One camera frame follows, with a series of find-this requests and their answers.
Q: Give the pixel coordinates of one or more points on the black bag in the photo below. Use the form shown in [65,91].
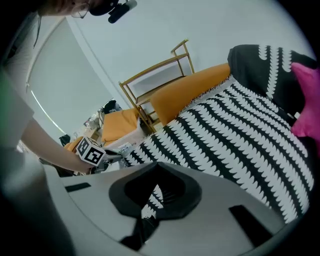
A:
[112,107]

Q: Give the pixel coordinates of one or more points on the person's glasses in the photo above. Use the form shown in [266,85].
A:
[80,11]

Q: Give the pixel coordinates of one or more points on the orange loose seat pad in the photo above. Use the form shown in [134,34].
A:
[117,125]

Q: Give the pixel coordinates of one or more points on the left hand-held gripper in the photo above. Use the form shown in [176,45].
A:
[90,152]

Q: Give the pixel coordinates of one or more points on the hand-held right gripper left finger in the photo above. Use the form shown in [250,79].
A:
[100,200]

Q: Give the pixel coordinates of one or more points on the brown wooden shelf rack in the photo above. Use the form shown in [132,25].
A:
[155,72]

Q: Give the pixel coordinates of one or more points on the black white striped blanket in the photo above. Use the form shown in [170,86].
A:
[180,95]

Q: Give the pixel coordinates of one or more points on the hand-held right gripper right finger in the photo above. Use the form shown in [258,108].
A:
[212,225]

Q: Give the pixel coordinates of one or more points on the black chair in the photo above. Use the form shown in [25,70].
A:
[64,139]

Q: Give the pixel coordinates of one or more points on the pink star pillow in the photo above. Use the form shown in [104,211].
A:
[307,100]

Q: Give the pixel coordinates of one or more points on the person's white shirt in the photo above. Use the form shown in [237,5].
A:
[17,87]

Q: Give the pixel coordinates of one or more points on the person's left forearm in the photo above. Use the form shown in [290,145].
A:
[50,147]

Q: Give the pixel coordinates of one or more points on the black head camera mount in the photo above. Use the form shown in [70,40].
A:
[120,11]

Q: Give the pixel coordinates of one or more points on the person's face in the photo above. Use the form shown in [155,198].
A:
[57,6]

